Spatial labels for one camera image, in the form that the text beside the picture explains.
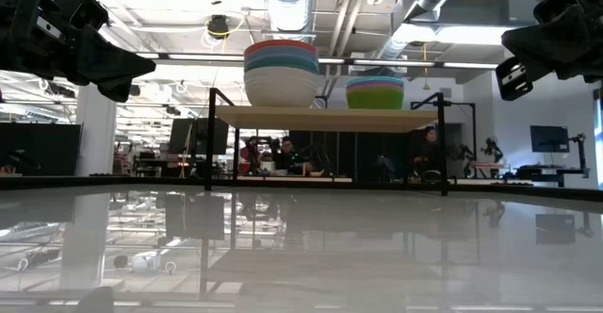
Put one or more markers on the small blue plastic bowl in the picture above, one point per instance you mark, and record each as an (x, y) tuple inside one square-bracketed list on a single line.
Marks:
[(375, 78)]

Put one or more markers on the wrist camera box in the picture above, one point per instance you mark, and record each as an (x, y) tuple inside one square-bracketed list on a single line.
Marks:
[(82, 9), (556, 4)]

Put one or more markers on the person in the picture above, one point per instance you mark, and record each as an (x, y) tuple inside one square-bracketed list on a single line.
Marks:
[(247, 157), (428, 155), (288, 155)]

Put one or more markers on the large blue bowl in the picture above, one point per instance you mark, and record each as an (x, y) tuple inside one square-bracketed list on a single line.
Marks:
[(281, 54)]

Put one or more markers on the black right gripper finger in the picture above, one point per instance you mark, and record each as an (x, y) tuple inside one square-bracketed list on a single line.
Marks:
[(513, 79), (542, 44)]

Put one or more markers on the black computer monitor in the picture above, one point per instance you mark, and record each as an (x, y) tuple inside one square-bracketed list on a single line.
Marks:
[(207, 136)]

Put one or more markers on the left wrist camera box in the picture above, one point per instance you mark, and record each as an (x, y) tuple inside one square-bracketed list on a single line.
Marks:
[(82, 9)]

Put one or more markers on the smooth silver ceiling duct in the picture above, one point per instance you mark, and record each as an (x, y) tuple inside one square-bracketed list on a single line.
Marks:
[(424, 2)]

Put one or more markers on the silver ribbed ceiling duct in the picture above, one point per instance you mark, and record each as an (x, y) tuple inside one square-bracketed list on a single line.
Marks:
[(289, 2)]

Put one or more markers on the white building column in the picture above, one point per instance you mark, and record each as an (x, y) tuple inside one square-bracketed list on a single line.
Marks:
[(95, 134)]

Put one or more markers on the large red bowl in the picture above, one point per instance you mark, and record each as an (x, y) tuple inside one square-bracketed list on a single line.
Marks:
[(280, 44)]

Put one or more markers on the large teal bowl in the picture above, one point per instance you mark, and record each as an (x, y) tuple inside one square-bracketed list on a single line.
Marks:
[(281, 64)]

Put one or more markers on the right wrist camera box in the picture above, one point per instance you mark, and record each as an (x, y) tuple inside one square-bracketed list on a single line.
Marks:
[(556, 4)]

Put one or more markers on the large black screen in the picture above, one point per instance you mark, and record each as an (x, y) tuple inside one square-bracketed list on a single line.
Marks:
[(40, 150)]

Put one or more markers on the wall monitor on arm stand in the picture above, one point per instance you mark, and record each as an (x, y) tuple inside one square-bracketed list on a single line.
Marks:
[(549, 138)]

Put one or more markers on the small green plastic bowl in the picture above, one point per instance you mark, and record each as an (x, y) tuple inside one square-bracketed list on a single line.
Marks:
[(375, 101)]

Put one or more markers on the black metal table frame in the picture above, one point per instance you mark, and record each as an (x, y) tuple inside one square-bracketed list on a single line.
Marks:
[(94, 181)]

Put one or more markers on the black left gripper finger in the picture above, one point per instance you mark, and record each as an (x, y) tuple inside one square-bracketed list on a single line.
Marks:
[(108, 60), (120, 92)]

